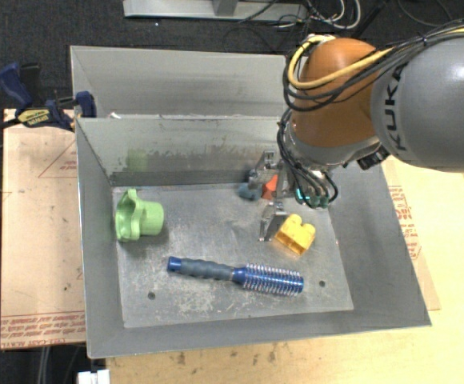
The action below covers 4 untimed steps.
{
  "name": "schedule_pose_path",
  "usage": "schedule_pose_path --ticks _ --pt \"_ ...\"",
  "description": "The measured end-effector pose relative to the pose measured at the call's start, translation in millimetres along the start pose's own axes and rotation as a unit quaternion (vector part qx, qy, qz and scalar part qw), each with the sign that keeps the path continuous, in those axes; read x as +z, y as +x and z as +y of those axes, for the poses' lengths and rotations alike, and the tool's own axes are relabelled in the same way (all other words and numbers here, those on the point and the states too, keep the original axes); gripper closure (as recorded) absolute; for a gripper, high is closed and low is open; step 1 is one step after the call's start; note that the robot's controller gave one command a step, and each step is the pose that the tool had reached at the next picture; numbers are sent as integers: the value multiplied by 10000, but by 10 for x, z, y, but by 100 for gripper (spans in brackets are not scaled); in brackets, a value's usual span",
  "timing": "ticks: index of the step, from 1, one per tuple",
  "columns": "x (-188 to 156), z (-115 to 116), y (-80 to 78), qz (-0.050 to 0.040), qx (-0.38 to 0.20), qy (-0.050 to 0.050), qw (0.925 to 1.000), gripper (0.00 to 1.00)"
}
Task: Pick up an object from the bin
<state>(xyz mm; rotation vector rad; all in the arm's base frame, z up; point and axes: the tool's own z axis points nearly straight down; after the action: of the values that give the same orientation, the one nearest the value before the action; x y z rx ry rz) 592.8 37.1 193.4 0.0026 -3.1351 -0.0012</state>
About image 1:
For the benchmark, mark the blue round hairbrush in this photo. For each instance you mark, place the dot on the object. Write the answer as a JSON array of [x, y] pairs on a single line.
[[236, 274]]

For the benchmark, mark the grey metal bin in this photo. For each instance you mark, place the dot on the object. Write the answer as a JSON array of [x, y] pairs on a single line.
[[216, 230]]

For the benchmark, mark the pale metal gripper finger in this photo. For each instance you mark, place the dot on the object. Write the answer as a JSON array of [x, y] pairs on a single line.
[[270, 224], [261, 172]]

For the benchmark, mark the light green plastic cup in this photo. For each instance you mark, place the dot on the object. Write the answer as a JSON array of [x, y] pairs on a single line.
[[142, 216]]

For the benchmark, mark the yellow toy building block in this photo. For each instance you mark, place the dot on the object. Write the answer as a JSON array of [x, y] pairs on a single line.
[[296, 234]]

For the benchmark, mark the grey-blue small toy piece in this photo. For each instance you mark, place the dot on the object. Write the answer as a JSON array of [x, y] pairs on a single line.
[[249, 192]]

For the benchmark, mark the black cylinder on white bracket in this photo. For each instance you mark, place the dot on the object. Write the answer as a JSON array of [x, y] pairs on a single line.
[[372, 159]]

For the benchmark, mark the orange small toy piece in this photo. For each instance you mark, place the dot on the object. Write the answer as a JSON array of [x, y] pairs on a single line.
[[270, 188]]

